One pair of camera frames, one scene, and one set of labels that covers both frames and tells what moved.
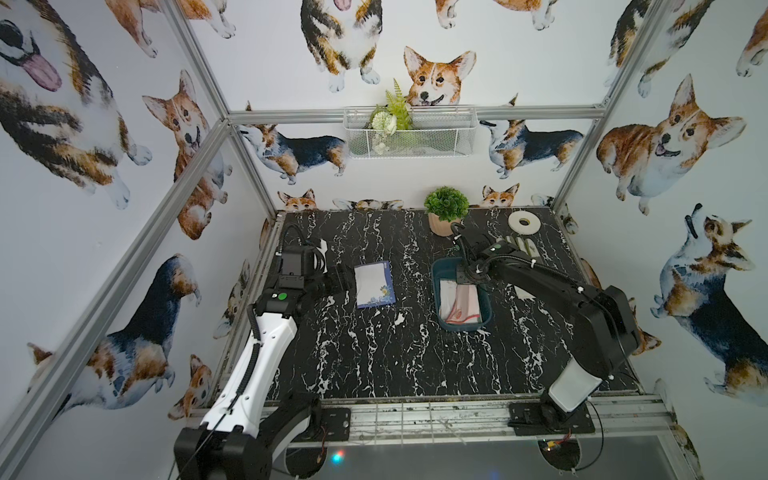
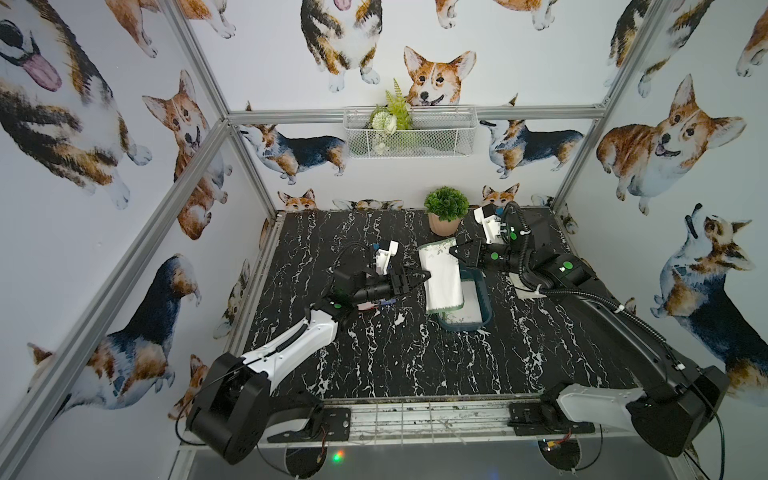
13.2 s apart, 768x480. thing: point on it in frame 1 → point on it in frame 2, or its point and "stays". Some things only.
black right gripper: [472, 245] → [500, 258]
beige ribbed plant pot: [440, 227] stays
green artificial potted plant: [448, 203] stays
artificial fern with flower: [386, 121] stays
